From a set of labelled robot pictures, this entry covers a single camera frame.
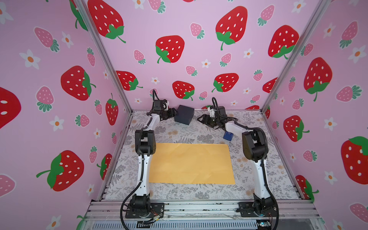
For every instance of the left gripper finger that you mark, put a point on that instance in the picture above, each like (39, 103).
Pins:
(172, 111)
(170, 115)

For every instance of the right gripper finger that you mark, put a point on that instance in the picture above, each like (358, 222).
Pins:
(204, 117)
(207, 122)

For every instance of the blue tape dispenser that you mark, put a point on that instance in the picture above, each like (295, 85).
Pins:
(228, 136)

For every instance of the orange wrapping paper sheet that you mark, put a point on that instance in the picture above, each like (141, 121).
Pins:
(191, 164)

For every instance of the dark grey gift box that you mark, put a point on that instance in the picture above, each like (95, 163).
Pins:
(184, 114)

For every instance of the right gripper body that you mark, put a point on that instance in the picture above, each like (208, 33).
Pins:
(209, 119)

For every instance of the right aluminium corner post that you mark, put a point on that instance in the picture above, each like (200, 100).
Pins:
(315, 18)

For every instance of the aluminium corner post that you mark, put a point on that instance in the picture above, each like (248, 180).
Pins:
(83, 9)
(315, 18)

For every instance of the left aluminium corner post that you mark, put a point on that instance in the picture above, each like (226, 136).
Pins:
(83, 9)

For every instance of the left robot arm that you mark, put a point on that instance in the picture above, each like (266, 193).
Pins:
(145, 147)

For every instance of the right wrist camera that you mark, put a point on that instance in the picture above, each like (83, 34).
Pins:
(212, 112)

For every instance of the aluminium front frame rail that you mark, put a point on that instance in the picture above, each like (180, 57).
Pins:
(207, 215)

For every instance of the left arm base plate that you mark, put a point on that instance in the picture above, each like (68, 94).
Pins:
(145, 211)

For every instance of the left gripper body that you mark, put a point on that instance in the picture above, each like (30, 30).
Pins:
(164, 112)

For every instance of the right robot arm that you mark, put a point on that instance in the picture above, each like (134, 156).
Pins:
(255, 149)

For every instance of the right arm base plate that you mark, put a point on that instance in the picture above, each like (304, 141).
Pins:
(250, 209)

